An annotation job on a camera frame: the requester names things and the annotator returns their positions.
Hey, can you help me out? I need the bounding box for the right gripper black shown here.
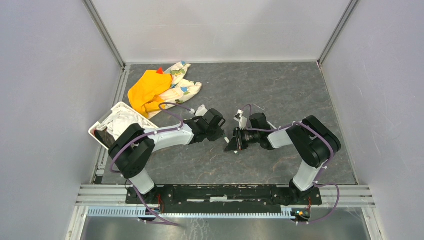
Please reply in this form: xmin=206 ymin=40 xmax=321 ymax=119
xmin=224 ymin=126 xmax=260 ymax=152

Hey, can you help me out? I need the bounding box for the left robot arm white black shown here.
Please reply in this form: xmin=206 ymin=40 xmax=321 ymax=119
xmin=108 ymin=108 xmax=226 ymax=204

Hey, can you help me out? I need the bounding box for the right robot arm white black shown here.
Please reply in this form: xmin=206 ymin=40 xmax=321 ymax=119
xmin=224 ymin=112 xmax=342 ymax=206

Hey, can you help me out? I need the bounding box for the cream patterned cloth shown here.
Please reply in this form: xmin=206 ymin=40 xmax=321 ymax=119
xmin=148 ymin=61 xmax=203 ymax=119

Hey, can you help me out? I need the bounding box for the yellow orange cloth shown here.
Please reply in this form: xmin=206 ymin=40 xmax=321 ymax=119
xmin=127 ymin=67 xmax=173 ymax=118

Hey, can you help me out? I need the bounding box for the white laundry basket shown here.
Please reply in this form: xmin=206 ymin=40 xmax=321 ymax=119
xmin=88 ymin=101 xmax=157 ymax=150

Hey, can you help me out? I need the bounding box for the black garment in basket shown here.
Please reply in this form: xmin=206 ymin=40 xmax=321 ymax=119
xmin=94 ymin=130 xmax=115 ymax=149

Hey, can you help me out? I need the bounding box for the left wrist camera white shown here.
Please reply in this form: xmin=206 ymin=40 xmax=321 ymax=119
xmin=195 ymin=104 xmax=208 ymax=117

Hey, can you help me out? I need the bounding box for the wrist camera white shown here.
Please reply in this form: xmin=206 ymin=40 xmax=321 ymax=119
xmin=234 ymin=109 xmax=248 ymax=130
xmin=195 ymin=104 xmax=208 ymax=117

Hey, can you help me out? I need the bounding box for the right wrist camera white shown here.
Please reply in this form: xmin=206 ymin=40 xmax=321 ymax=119
xmin=234 ymin=109 xmax=248 ymax=130

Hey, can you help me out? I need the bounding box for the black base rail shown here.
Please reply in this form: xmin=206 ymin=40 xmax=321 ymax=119
xmin=143 ymin=184 xmax=323 ymax=214

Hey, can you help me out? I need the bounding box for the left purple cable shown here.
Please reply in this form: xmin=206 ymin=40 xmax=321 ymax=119
xmin=109 ymin=102 xmax=196 ymax=227

